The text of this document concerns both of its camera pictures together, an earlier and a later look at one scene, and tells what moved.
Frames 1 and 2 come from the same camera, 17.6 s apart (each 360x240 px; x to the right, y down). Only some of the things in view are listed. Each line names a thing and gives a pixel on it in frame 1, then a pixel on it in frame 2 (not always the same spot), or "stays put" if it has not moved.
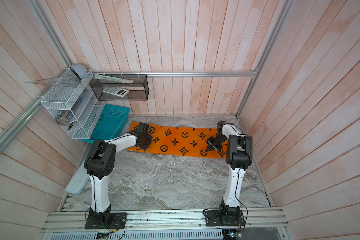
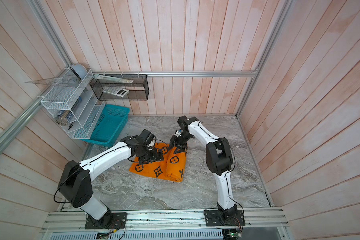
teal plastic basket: (112, 122) stays put
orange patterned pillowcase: (182, 140) → (172, 167)
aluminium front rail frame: (167, 222) stays put
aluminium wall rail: (255, 74) stays put
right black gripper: (209, 144) → (174, 141)
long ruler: (109, 78) stays put
